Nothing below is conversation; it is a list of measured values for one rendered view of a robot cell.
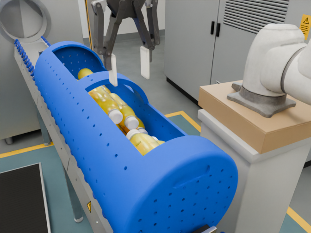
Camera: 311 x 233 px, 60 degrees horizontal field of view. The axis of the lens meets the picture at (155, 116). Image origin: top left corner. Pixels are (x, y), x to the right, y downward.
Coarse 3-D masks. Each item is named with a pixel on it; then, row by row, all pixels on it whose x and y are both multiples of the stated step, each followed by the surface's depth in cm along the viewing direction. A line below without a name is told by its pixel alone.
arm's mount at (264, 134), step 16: (240, 80) 116; (208, 96) 104; (224, 96) 101; (288, 96) 104; (208, 112) 107; (224, 112) 97; (240, 112) 91; (256, 112) 91; (288, 112) 92; (304, 112) 93; (240, 128) 91; (256, 128) 84; (272, 128) 83; (288, 128) 84; (304, 128) 88; (256, 144) 85; (272, 144) 85; (288, 144) 89
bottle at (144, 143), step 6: (132, 138) 65; (138, 138) 64; (144, 138) 63; (150, 138) 64; (138, 144) 62; (144, 144) 62; (150, 144) 61; (156, 144) 62; (138, 150) 62; (144, 150) 60; (150, 150) 60
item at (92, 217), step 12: (24, 48) 206; (36, 48) 206; (36, 60) 183; (24, 72) 178; (36, 96) 147; (48, 120) 125; (60, 144) 108; (60, 156) 108; (72, 168) 96; (72, 180) 96; (84, 192) 86; (84, 204) 86; (96, 216) 78; (96, 228) 78
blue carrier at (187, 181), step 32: (64, 64) 115; (96, 64) 122; (64, 96) 79; (128, 96) 101; (64, 128) 76; (96, 128) 62; (160, 128) 85; (96, 160) 57; (128, 160) 51; (160, 160) 48; (192, 160) 47; (224, 160) 53; (96, 192) 57; (128, 192) 47; (160, 192) 46; (192, 192) 52; (224, 192) 58; (128, 224) 46; (160, 224) 51; (192, 224) 58
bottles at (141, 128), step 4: (104, 88) 110; (108, 92) 109; (136, 116) 91; (140, 120) 90; (116, 124) 85; (140, 124) 88; (120, 128) 86; (124, 128) 90; (140, 128) 87; (144, 128) 89; (124, 132) 91; (140, 132) 85; (144, 132) 86
